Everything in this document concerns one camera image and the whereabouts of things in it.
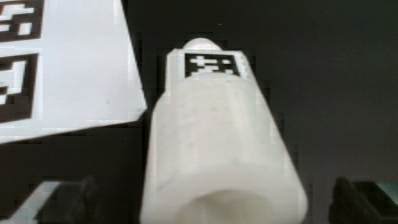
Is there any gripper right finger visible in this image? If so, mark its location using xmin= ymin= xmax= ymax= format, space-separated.
xmin=329 ymin=177 xmax=398 ymax=224

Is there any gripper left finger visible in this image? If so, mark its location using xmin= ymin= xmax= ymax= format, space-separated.
xmin=0 ymin=177 xmax=100 ymax=224

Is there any white cylindrical table leg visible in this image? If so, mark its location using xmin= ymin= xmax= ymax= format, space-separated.
xmin=140 ymin=38 xmax=307 ymax=224

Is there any white marker tag sheet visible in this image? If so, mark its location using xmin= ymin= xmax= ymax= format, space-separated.
xmin=0 ymin=0 xmax=146 ymax=144

